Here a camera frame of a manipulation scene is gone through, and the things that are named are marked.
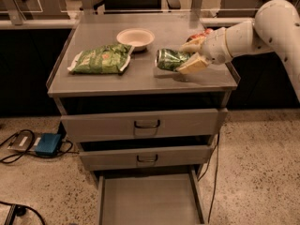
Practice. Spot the black plug bottom left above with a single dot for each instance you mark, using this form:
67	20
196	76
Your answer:
19	210

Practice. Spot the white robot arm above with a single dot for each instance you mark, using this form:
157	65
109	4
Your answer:
275	28

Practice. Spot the grey drawer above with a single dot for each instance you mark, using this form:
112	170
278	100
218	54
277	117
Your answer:
171	199
145	157
143	125

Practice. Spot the grey drawer cabinet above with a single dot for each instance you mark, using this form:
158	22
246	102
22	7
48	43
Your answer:
142	87

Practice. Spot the grey middle drawer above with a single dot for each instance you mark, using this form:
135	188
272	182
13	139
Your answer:
145	157

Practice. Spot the grey bottom drawer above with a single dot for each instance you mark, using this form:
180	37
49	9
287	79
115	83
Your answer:
171	199

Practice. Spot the green soda can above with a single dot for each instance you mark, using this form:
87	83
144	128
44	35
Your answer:
168	59

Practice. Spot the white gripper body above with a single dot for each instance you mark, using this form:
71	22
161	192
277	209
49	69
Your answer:
216	47

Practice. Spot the grey flat floor device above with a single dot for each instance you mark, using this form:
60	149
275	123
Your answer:
24	142

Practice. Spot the orange soda can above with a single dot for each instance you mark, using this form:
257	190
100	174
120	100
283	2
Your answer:
204	33

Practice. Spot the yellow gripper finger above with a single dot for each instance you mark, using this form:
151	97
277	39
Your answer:
193	46
194	64

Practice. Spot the grey top drawer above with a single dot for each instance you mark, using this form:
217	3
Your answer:
143	125

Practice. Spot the blue box device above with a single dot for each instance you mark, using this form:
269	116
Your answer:
47	144

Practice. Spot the white paper bowl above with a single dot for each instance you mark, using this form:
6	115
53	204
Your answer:
139	38

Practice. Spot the green chip bag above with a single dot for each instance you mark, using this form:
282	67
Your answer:
107	59

